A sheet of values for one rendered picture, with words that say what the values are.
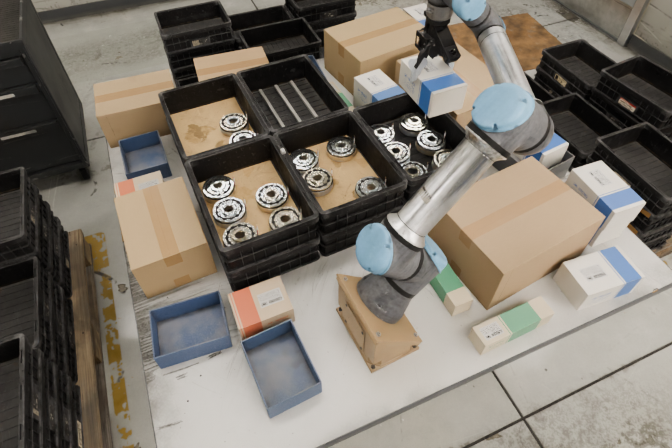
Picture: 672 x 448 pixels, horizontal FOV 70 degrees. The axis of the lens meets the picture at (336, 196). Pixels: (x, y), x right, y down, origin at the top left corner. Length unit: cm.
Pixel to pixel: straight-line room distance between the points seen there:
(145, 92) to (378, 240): 126
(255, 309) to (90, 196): 177
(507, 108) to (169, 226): 101
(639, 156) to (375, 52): 129
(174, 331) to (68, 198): 168
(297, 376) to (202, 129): 97
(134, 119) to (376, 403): 136
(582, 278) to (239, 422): 104
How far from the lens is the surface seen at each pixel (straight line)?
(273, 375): 140
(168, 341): 151
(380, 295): 128
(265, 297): 143
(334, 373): 140
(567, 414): 229
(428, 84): 152
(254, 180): 164
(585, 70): 326
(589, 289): 159
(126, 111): 201
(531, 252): 145
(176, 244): 149
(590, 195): 173
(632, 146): 262
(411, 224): 112
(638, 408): 243
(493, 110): 107
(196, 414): 141
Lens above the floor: 200
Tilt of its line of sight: 48 degrees down
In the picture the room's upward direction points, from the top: straight up
